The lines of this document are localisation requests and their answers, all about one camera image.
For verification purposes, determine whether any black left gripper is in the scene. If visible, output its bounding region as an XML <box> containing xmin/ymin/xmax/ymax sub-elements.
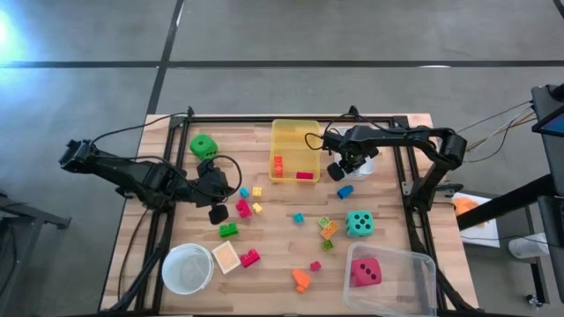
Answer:
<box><xmin>191</xmin><ymin>158</ymin><xmax>231</xmax><ymax>225</ymax></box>

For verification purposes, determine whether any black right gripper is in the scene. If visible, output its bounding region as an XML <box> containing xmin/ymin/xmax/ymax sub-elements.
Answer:
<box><xmin>323</xmin><ymin>126</ymin><xmax>380</xmax><ymax>182</ymax></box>

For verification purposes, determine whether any green foam die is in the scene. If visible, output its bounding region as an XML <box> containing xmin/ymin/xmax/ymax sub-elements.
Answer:
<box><xmin>189</xmin><ymin>133</ymin><xmax>219</xmax><ymax>161</ymax></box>

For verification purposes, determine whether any yellow translucent plastic bin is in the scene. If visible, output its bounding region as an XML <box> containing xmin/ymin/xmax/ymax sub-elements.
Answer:
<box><xmin>269</xmin><ymin>118</ymin><xmax>322</xmax><ymax>184</ymax></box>

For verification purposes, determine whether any pink foam die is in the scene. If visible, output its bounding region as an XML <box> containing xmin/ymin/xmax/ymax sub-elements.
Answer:
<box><xmin>350</xmin><ymin>257</ymin><xmax>383</xmax><ymax>288</ymax></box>

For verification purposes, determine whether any white plastic bin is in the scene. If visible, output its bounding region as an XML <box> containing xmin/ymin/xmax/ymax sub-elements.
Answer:
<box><xmin>333</xmin><ymin>126</ymin><xmax>375</xmax><ymax>181</ymax></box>

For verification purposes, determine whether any white round bucket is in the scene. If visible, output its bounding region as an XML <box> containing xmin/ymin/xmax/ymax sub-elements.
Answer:
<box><xmin>160</xmin><ymin>242</ymin><xmax>215</xmax><ymax>296</ymax></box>

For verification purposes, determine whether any orange long toy brick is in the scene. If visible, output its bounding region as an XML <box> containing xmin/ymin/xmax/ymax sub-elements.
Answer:
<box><xmin>320</xmin><ymin>220</ymin><xmax>340</xmax><ymax>241</ymax></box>

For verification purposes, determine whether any teal foam die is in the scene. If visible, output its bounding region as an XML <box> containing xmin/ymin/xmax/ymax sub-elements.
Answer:
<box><xmin>345</xmin><ymin>210</ymin><xmax>375</xmax><ymax>240</ymax></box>

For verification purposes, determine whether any orange object on paper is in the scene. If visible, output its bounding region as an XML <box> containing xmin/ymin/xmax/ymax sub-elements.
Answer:
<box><xmin>452</xmin><ymin>196</ymin><xmax>480</xmax><ymax>217</ymax></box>

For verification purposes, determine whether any orange toy car block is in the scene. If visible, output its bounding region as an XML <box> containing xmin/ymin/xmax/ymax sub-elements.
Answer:
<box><xmin>291</xmin><ymin>269</ymin><xmax>312</xmax><ymax>294</ymax></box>

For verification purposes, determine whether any clear plastic container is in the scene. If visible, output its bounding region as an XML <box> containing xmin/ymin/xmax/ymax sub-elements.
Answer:
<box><xmin>343</xmin><ymin>241</ymin><xmax>438</xmax><ymax>317</ymax></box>

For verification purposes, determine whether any white paper sheet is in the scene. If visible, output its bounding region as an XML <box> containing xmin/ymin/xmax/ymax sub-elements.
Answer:
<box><xmin>451</xmin><ymin>192</ymin><xmax>501</xmax><ymax>249</ymax></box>

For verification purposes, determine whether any black equipment stand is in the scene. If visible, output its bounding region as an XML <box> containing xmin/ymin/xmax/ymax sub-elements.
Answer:
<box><xmin>456</xmin><ymin>131</ymin><xmax>564</xmax><ymax>305</ymax></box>

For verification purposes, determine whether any grey metal stand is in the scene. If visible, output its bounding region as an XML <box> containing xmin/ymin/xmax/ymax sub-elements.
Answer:
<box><xmin>0</xmin><ymin>192</ymin><xmax>71</xmax><ymax>317</ymax></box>

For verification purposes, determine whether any black monitor with blue screen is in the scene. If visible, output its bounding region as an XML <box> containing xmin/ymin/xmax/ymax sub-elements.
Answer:
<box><xmin>531</xmin><ymin>83</ymin><xmax>564</xmax><ymax>137</ymax></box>

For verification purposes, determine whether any white rounded object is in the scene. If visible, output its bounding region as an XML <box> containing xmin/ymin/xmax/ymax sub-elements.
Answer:
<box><xmin>508</xmin><ymin>232</ymin><xmax>550</xmax><ymax>260</ymax></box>

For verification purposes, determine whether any black left wrist camera cable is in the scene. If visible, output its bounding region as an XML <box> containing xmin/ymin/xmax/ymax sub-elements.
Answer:
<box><xmin>206</xmin><ymin>153</ymin><xmax>243</xmax><ymax>199</ymax></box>

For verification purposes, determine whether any orange card with white frame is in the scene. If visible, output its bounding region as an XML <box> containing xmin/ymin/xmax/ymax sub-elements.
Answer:
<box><xmin>211</xmin><ymin>240</ymin><xmax>242</xmax><ymax>276</ymax></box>

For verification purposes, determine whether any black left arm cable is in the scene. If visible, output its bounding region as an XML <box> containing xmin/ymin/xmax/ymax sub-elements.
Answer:
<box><xmin>90</xmin><ymin>112</ymin><xmax>189</xmax><ymax>146</ymax></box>

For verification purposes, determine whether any grey cable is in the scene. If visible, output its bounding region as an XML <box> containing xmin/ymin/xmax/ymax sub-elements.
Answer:
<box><xmin>457</xmin><ymin>100</ymin><xmax>535</xmax><ymax>135</ymax></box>

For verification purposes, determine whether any yellow cable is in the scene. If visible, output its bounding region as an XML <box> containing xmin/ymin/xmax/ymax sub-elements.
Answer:
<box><xmin>462</xmin><ymin>109</ymin><xmax>538</xmax><ymax>164</ymax></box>

